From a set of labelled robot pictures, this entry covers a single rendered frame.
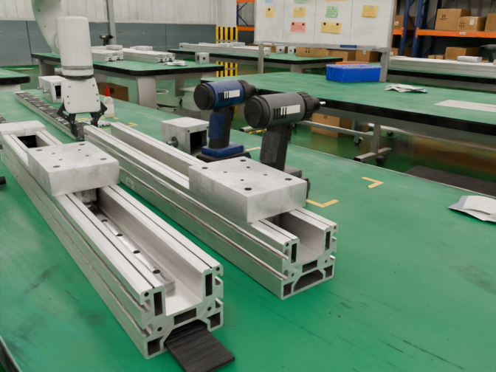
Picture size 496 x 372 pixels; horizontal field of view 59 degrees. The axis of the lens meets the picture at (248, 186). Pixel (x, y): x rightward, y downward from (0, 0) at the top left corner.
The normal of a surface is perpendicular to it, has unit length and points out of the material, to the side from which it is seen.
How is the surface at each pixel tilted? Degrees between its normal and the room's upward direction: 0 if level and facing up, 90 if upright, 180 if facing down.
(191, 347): 0
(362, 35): 90
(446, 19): 91
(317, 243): 90
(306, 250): 0
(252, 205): 90
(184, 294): 0
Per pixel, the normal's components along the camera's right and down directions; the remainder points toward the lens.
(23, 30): 0.68, 0.26
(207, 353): 0.02, -0.94
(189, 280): -0.80, 0.19
